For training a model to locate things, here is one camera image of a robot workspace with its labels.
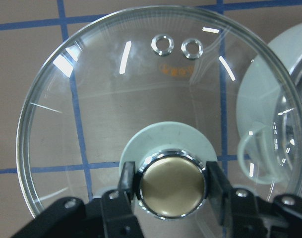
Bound white electric cooking pot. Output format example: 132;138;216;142
236;23;302;200

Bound glass pot lid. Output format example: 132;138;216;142
15;4;302;221

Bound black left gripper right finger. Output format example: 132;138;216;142
206;162;302;238

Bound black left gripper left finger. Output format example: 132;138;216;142
14;162;143;238

